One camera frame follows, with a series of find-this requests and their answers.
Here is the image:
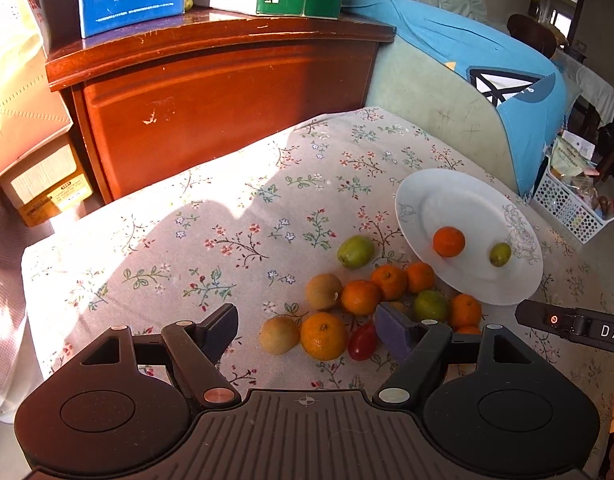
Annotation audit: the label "table with white cloth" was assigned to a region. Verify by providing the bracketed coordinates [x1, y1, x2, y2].
[554, 47, 614, 126]

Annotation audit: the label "red cherry tomato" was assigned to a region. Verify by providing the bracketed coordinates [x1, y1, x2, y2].
[347, 323, 378, 362]

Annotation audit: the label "pale checked cloth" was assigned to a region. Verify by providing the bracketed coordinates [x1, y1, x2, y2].
[0, 180, 44, 421]

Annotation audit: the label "white plate with flower outline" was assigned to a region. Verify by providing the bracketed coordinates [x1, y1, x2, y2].
[394, 168, 544, 307]

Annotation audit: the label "brown cardboard box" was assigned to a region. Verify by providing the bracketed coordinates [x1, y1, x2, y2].
[0, 135, 95, 228]

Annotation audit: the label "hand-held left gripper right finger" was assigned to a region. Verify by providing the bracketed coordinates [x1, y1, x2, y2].
[374, 301, 534, 407]

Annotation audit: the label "floral tablecloth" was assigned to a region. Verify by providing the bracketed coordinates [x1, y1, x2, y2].
[21, 106, 614, 461]

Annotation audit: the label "white carton with red print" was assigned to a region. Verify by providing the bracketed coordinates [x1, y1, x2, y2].
[17, 0, 85, 58]

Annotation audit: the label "red-brown wooden cabinet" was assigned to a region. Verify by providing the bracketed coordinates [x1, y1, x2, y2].
[45, 7, 397, 204]

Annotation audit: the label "brown round-back wooden chair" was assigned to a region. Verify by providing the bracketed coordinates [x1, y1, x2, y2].
[507, 14, 558, 58]

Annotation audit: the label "brown cardboard boxes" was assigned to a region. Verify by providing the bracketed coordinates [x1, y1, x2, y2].
[0, 0, 72, 186]

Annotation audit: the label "orange mandarin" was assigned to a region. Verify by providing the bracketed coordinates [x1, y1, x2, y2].
[341, 280, 382, 316]
[370, 265, 408, 301]
[405, 261, 436, 294]
[447, 293, 483, 330]
[300, 312, 349, 361]
[433, 226, 466, 258]

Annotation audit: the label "pale snack bag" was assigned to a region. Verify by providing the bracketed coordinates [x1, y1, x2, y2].
[550, 135, 595, 173]

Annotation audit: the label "houndstooth covered sofa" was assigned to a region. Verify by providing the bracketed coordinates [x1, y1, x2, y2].
[364, 7, 533, 198]

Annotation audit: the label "blue printed cushion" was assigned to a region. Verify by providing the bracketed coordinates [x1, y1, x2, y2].
[342, 0, 568, 198]

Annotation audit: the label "white perforated plastic basket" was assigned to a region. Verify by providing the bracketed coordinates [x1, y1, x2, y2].
[532, 160, 614, 245]

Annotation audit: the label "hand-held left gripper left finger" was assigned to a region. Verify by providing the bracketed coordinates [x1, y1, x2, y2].
[79, 303, 241, 409]

